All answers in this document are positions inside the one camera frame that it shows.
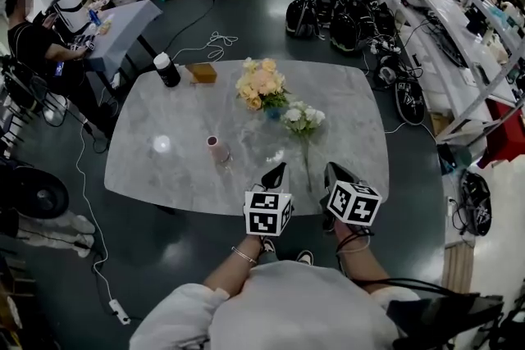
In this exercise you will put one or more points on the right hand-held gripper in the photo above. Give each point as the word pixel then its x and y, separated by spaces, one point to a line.
pixel 354 203

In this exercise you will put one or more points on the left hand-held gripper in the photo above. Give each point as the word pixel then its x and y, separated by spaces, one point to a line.
pixel 266 213

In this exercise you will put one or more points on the blue ribbed vase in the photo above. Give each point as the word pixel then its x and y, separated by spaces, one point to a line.
pixel 274 113

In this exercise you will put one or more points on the white flowers bouquet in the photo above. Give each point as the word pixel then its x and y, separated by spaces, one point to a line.
pixel 301 116

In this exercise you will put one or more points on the pink ceramic vase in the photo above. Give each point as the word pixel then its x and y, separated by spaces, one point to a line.
pixel 217 149

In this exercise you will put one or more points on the peach flowers bouquet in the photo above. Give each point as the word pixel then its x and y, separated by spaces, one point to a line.
pixel 260 84

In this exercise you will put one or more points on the person's right forearm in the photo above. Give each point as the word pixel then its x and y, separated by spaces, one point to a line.
pixel 365 262

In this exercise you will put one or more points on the person's left forearm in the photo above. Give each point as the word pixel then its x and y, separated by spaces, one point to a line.
pixel 234 266

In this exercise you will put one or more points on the white marble table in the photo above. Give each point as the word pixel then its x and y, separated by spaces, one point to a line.
pixel 184 102

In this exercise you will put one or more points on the amber wooden box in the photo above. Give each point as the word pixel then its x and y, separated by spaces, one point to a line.
pixel 203 74

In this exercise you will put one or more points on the person's white black sneaker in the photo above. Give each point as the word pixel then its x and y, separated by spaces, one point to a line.
pixel 268 246
pixel 304 257

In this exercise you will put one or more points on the black oval printed board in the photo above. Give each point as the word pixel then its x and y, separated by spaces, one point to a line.
pixel 410 102

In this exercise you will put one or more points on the white black headset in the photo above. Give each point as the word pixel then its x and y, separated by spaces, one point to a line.
pixel 387 71

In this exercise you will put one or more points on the person's white top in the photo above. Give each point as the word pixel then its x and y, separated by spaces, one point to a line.
pixel 295 307

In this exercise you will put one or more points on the black printed bag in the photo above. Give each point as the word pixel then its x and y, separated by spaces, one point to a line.
pixel 477 205

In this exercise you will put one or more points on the black backpack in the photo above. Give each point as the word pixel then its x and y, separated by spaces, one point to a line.
pixel 383 18
pixel 297 16
pixel 346 28

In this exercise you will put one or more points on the wooden slat panel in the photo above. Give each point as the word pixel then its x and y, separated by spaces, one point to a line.
pixel 459 268

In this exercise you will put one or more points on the black bottle with white lid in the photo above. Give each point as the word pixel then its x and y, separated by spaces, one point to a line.
pixel 168 74

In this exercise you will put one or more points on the white shelving rack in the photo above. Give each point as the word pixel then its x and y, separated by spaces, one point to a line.
pixel 455 74

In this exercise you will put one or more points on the black keyboard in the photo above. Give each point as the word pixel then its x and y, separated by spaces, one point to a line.
pixel 449 47

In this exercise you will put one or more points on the white power strip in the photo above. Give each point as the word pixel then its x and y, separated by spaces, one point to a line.
pixel 120 311

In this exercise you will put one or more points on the table with blue cloth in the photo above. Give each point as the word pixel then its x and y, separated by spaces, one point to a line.
pixel 123 24

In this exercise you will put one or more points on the black round floor fan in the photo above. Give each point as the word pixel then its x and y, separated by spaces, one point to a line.
pixel 41 194

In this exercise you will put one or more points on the blue drink bottle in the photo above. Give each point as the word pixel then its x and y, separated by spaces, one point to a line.
pixel 95 16

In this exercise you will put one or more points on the white black portable appliance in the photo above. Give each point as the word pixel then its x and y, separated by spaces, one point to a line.
pixel 76 4

